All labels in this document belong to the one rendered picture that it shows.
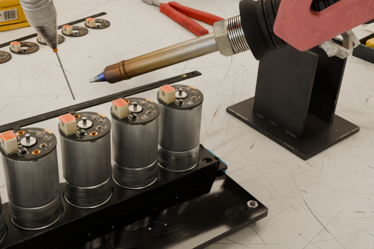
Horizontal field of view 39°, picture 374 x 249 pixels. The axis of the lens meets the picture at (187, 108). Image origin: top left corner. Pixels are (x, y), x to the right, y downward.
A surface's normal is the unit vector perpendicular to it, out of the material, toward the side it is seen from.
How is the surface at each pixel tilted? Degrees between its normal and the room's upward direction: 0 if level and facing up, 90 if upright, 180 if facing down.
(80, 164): 90
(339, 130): 0
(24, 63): 0
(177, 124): 90
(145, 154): 90
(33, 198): 90
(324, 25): 98
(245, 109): 0
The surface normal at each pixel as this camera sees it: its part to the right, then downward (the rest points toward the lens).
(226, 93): 0.05, -0.86
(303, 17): -0.25, 0.61
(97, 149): 0.55, 0.45
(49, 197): 0.75, 0.37
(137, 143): 0.15, 0.51
